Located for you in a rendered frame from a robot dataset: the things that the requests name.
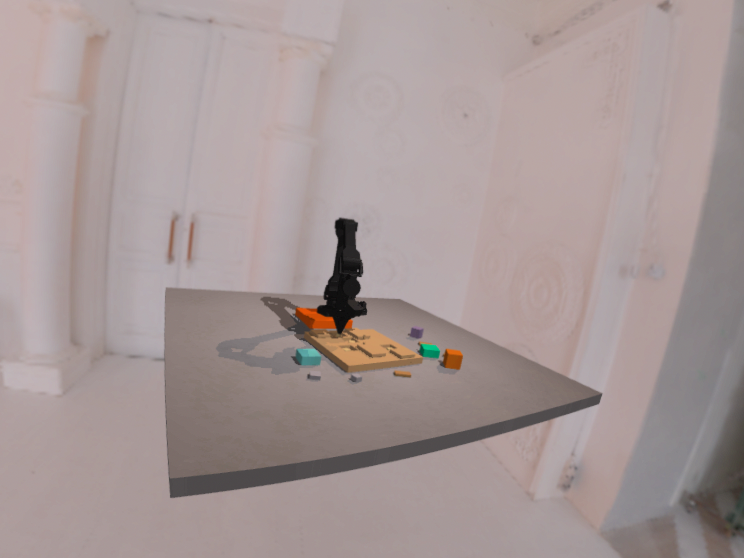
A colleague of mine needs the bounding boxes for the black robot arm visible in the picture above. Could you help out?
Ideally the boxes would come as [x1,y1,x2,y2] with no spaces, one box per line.
[323,217,367,318]

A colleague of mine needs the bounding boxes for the green square block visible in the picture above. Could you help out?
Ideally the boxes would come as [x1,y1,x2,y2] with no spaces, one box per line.
[419,343,440,359]

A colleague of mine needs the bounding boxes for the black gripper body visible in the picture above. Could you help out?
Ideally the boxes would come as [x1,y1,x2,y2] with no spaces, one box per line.
[316,290,367,317]

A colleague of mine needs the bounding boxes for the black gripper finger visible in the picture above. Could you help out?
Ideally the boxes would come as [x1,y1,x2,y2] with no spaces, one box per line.
[340,315,352,334]
[332,316,346,335]

